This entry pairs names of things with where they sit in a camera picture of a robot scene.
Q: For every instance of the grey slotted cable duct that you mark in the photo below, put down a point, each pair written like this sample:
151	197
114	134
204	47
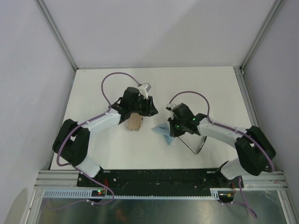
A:
209	194

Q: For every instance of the map print glasses case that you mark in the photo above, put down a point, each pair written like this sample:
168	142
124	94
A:
134	123

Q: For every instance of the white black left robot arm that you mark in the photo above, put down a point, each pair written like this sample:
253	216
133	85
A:
72	141

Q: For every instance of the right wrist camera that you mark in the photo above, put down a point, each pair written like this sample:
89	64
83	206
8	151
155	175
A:
170	106

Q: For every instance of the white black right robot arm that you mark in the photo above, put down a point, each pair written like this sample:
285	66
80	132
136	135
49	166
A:
254	151

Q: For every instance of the black aviator sunglasses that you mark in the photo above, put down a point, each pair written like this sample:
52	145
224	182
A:
193	142

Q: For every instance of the light blue cleaning cloth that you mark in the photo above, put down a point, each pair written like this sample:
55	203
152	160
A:
164	130

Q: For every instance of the aluminium frame rail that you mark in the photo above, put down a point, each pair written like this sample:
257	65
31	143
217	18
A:
56	33

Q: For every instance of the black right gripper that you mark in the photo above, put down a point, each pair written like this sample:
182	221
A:
174	132

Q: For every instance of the front aluminium frame rails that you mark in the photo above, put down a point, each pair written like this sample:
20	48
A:
64	179

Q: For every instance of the reflective metal sheet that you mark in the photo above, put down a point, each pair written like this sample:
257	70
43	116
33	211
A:
128	211

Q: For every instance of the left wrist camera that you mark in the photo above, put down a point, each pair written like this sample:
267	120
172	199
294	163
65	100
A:
144	89

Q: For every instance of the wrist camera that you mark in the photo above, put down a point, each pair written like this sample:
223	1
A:
170	106
144	89

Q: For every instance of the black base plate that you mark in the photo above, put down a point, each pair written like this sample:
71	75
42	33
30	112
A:
204	177

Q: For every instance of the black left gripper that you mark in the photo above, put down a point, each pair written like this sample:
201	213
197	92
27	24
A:
150	109

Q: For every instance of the right aluminium frame post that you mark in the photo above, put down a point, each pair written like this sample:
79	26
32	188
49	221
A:
266	24

